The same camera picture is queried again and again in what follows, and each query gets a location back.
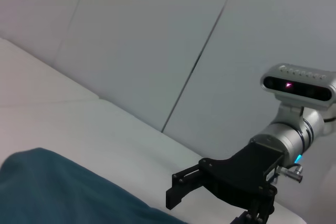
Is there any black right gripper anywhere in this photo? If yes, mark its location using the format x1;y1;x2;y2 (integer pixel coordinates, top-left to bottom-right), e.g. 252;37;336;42
165;142;286;224

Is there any teal T-shirt with FREE print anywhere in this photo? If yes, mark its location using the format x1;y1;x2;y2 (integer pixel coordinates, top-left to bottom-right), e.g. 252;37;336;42
0;147;188;224

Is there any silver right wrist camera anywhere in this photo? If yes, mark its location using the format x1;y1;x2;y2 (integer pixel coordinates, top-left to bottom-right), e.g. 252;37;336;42
259;63;336;124

